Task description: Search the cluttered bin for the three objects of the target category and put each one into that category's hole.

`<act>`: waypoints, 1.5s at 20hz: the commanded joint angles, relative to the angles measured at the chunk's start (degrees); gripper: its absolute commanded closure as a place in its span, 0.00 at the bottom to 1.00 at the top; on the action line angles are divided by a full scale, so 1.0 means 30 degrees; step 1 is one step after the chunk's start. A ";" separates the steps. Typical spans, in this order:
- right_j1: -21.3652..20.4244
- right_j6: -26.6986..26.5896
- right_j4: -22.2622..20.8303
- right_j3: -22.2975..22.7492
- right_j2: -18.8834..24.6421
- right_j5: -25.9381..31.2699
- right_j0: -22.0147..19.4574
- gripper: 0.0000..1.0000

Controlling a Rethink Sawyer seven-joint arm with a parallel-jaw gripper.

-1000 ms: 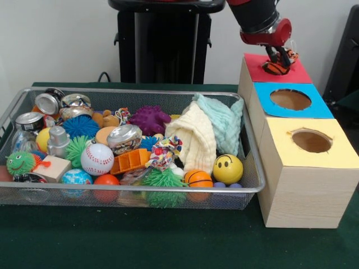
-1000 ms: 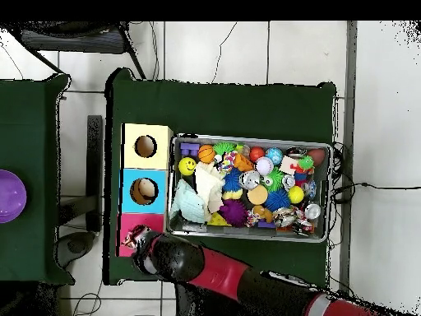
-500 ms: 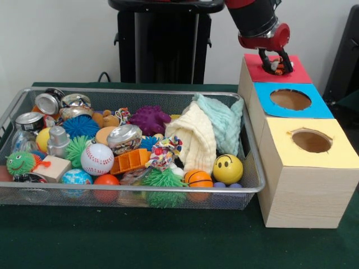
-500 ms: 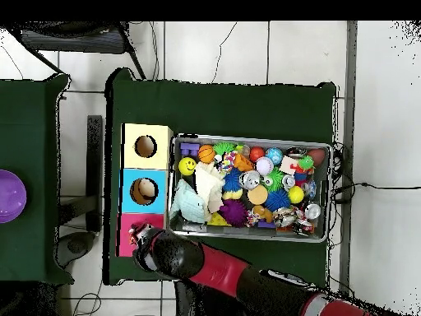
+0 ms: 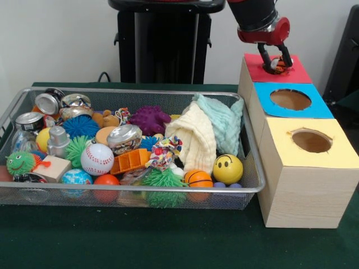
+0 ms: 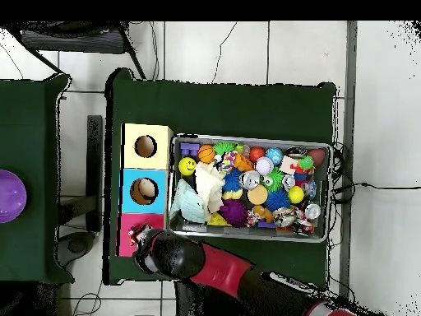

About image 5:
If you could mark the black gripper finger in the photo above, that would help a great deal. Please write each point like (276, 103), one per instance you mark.
(286, 57)
(266, 57)

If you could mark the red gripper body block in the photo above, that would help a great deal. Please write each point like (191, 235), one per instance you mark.
(263, 36)

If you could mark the orange striped tiger plush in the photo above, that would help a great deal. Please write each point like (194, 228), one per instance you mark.
(279, 69)

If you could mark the brown teddy bear plush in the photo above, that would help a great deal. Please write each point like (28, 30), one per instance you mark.
(108, 119)

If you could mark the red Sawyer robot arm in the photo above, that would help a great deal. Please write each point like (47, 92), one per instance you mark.
(252, 14)

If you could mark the wooden box with three holes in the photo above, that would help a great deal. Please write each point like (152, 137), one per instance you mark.
(308, 196)

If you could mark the shallow clear mesh bin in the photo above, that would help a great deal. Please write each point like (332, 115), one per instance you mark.
(241, 199)

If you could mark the black upright panel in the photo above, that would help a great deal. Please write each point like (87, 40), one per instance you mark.
(345, 56)

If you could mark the light blue cloth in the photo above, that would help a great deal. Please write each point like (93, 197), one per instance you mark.
(224, 123)

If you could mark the dark green table cloth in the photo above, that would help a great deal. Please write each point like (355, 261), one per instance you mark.
(168, 238)
(350, 112)

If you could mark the cream cloth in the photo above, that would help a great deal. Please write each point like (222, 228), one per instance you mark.
(193, 140)

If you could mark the yellow smiley ball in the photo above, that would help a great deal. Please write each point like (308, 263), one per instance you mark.
(227, 169)

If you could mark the purple spiky toy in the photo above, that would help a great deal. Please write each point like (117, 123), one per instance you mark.
(150, 119)

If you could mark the small orange basketball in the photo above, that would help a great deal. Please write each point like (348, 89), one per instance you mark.
(198, 178)

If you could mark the crushed silver can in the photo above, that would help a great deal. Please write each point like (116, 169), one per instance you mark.
(124, 139)

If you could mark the blue spiky ball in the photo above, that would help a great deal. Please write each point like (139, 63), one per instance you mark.
(81, 126)

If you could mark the white baseball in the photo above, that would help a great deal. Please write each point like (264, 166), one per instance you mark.
(97, 159)

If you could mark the blue globe ball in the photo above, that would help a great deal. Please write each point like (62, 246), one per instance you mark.
(76, 177)

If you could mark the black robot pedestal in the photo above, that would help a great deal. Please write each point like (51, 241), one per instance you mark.
(157, 42)

